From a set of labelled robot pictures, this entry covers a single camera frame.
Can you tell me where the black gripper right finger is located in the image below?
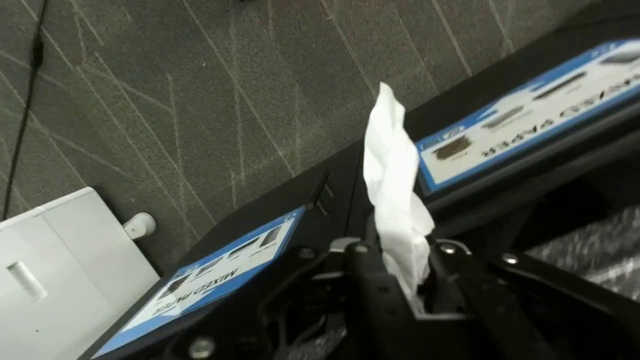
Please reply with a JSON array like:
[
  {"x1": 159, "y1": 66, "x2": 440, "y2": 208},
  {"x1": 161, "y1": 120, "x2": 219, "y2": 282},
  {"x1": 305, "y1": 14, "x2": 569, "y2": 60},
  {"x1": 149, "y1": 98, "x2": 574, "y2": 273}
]
[{"x1": 430, "y1": 239, "x2": 565, "y2": 360}]

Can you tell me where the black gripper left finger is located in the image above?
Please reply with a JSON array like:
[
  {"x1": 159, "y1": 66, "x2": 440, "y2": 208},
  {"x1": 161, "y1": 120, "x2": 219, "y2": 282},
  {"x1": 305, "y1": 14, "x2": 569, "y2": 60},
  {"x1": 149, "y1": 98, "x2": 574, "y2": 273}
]
[{"x1": 344, "y1": 242, "x2": 426, "y2": 360}]

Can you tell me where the white paper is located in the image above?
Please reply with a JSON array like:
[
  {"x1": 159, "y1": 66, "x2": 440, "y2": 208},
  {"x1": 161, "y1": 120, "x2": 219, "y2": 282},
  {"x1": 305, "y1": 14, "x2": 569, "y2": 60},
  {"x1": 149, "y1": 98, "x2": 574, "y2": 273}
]
[{"x1": 362, "y1": 81, "x2": 433, "y2": 318}]

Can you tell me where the left mixed paper bin label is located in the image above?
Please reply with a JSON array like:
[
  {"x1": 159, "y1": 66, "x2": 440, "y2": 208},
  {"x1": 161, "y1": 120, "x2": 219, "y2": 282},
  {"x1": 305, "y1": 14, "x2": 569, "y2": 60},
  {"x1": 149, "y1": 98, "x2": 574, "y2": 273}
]
[{"x1": 91, "y1": 208, "x2": 303, "y2": 360}]

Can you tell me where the mixed paper bin label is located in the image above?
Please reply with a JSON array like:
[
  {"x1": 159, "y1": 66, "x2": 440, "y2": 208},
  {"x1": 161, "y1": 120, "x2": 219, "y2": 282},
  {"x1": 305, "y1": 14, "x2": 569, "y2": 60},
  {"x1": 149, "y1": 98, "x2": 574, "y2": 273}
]
[
  {"x1": 91, "y1": 208, "x2": 303, "y2": 360},
  {"x1": 416, "y1": 37, "x2": 640, "y2": 192}
]

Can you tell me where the right mixed paper bin label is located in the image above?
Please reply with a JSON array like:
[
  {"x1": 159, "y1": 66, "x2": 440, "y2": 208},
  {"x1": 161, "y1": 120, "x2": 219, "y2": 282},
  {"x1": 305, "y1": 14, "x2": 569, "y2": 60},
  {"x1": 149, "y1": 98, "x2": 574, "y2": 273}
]
[{"x1": 416, "y1": 37, "x2": 640, "y2": 192}]

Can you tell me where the white box on floor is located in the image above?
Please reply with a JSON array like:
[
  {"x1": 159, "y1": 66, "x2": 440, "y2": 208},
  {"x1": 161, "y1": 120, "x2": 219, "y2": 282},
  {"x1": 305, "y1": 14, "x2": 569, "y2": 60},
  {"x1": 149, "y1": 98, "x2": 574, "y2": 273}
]
[{"x1": 0, "y1": 188, "x2": 158, "y2": 360}]

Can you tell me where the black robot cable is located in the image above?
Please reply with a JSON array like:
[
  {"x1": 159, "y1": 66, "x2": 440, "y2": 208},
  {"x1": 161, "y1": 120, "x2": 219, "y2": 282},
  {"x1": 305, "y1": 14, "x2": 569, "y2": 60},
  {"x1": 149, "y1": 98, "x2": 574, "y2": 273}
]
[{"x1": 0, "y1": 0, "x2": 52, "y2": 222}]

